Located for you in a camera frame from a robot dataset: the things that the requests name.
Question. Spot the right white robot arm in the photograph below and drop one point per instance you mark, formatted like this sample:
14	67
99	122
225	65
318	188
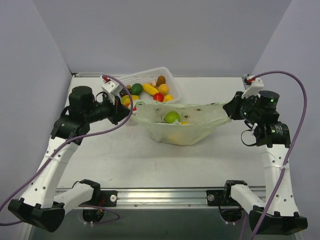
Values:
278	214

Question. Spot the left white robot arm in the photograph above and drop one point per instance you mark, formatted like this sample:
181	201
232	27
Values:
65	138

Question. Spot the green lime fruit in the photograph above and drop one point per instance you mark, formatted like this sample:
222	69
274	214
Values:
136	89

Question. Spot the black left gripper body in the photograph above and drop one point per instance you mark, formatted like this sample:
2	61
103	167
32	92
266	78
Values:
119	111

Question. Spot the orange fruit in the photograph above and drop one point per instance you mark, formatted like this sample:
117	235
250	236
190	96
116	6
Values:
163	89

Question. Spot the white perforated plastic basket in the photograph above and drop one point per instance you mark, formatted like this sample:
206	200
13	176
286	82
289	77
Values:
150	77

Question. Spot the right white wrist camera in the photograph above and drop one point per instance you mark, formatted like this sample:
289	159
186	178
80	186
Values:
253	85

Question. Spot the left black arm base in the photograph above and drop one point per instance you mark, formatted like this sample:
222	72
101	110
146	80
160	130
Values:
105	197

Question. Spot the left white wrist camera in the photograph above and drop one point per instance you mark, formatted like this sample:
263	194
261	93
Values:
112	89

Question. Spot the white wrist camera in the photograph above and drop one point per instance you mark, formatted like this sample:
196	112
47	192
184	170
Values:
112	89
253	85

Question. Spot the red peach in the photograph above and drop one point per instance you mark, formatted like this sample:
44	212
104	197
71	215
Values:
159	97

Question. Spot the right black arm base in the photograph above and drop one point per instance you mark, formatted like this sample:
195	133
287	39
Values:
222	197

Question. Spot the brown kiwi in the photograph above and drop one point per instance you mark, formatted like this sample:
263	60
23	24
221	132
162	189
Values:
161	80

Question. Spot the aluminium table edge rail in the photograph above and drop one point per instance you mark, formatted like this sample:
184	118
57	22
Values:
162	197

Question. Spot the yellow starfruit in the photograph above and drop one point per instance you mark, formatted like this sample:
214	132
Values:
148	88

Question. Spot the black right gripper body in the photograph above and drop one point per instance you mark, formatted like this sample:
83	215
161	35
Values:
234	107

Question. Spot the small yellow lemon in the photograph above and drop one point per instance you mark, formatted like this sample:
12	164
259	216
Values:
168	98

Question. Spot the light green plastic bag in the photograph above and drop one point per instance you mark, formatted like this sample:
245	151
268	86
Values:
197	120

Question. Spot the light green apple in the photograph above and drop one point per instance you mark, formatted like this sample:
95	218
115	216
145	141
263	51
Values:
172	117

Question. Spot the green yellow mango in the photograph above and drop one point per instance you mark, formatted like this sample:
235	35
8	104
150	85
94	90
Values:
125	100

